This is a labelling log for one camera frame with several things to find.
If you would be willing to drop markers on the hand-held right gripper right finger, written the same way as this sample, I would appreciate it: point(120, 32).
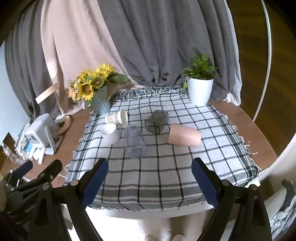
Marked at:
point(206, 184)

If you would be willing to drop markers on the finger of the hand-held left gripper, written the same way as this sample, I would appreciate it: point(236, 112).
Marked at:
point(25, 166)
point(52, 170)

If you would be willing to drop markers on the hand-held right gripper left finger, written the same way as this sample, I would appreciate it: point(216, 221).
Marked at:
point(94, 184)

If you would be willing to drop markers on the white cup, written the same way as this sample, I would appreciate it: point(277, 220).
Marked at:
point(110, 135)

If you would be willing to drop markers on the pink cup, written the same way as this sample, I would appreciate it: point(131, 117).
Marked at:
point(183, 135)

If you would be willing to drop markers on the clear glass cup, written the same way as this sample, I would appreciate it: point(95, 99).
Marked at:
point(134, 142)

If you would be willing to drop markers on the patterned paper cup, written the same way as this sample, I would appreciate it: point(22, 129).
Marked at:
point(114, 117)

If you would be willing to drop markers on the dark grey glass cup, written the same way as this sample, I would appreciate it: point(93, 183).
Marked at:
point(157, 121)

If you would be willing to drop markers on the white box device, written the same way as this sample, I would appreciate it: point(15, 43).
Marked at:
point(39, 129)

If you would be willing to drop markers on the black white checkered cloth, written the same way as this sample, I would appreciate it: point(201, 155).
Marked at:
point(150, 176)

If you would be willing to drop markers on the white chair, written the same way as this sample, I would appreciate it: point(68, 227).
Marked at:
point(277, 166)

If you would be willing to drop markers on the light wooden strip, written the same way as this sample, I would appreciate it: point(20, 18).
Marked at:
point(46, 93)

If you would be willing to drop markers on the blue ribbed vase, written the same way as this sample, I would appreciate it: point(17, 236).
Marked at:
point(101, 102)

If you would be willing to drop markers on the grey plaid cloth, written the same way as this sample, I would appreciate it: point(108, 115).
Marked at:
point(283, 220)

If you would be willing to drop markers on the white plant pot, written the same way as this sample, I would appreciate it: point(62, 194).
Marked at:
point(200, 91)

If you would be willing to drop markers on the grey curtain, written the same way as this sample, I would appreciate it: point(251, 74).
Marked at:
point(161, 41)
point(23, 69)

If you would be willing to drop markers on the sunflower bouquet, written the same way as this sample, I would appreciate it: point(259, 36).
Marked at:
point(89, 80)

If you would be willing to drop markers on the white curtain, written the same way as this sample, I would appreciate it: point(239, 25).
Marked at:
point(234, 88)

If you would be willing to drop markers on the green potted plant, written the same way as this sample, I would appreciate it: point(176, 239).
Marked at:
point(198, 68)

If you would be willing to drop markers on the pink curtain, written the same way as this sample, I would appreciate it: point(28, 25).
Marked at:
point(76, 41)

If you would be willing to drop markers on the white hoop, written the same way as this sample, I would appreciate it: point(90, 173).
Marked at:
point(269, 46)

